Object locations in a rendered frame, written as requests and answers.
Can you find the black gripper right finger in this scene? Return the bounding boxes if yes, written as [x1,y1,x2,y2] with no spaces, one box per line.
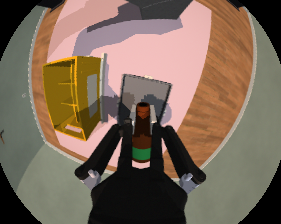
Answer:
[148,105,206,199]

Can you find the brown bottle with green label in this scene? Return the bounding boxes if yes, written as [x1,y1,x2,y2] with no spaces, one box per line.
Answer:
[132,102,152,163]

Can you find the yellow open crate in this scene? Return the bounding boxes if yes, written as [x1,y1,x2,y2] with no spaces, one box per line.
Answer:
[42,56,101,141]

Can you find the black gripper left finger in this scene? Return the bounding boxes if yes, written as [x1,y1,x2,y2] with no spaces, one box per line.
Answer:
[74,105,136,198]

